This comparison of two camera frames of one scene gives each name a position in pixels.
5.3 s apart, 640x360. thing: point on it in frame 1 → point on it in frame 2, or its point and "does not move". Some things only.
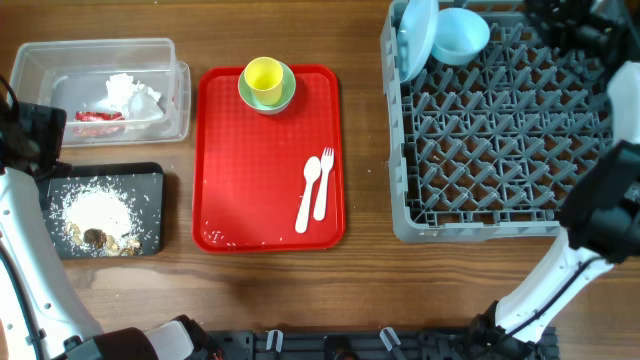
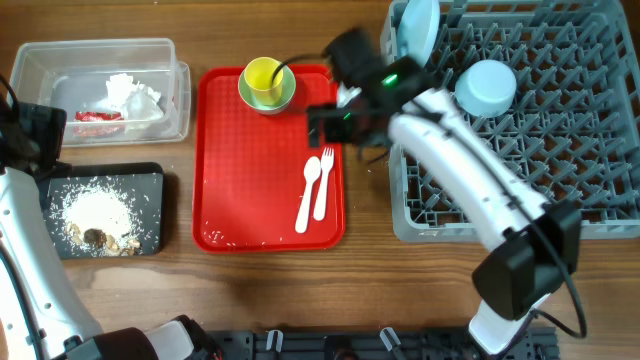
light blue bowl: (460, 36) → (485, 88)
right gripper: (560, 18) → (333, 132)
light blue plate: (416, 35) does not move
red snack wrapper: (99, 124) does not move
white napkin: (136, 101) does not move
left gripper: (44, 123) does not move
